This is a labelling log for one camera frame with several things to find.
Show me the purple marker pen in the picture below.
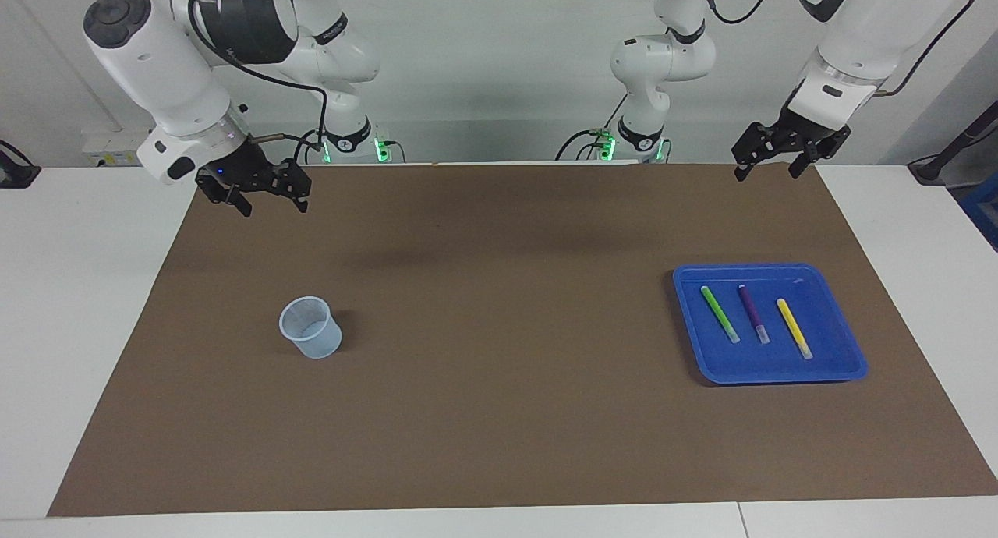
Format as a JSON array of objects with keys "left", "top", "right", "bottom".
[{"left": 738, "top": 285, "right": 771, "bottom": 345}]

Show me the yellow marker pen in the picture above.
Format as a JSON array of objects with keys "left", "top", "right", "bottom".
[{"left": 777, "top": 298, "right": 813, "bottom": 360}]

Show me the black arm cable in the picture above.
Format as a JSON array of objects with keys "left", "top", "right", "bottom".
[
  {"left": 698, "top": 0, "right": 979, "bottom": 98},
  {"left": 187, "top": 0, "right": 332, "bottom": 165}
]

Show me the clear plastic cup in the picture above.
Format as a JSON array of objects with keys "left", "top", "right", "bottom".
[{"left": 279, "top": 296, "right": 343, "bottom": 360}]

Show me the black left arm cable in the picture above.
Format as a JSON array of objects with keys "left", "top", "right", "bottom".
[{"left": 698, "top": 0, "right": 979, "bottom": 98}]

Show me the black base cable bundle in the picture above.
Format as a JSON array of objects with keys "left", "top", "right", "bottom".
[{"left": 555, "top": 125, "right": 625, "bottom": 161}]

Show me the blue plastic tray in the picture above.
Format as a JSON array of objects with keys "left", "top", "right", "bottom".
[{"left": 672, "top": 263, "right": 869, "bottom": 385}]

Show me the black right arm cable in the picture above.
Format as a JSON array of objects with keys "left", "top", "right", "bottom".
[{"left": 187, "top": 0, "right": 332, "bottom": 165}]

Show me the black table clamp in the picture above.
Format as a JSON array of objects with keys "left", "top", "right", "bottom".
[{"left": 0, "top": 139, "right": 41, "bottom": 189}]

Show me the black stand bracket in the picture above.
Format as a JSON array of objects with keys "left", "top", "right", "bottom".
[{"left": 908, "top": 101, "right": 998, "bottom": 186}]

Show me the green marker pen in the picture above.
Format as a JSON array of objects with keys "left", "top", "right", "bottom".
[{"left": 700, "top": 286, "right": 741, "bottom": 344}]

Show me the blue storage box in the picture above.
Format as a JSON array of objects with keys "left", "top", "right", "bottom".
[{"left": 961, "top": 181, "right": 998, "bottom": 252}]

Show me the brown table mat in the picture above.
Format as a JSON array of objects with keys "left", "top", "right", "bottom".
[{"left": 47, "top": 162, "right": 998, "bottom": 518}]

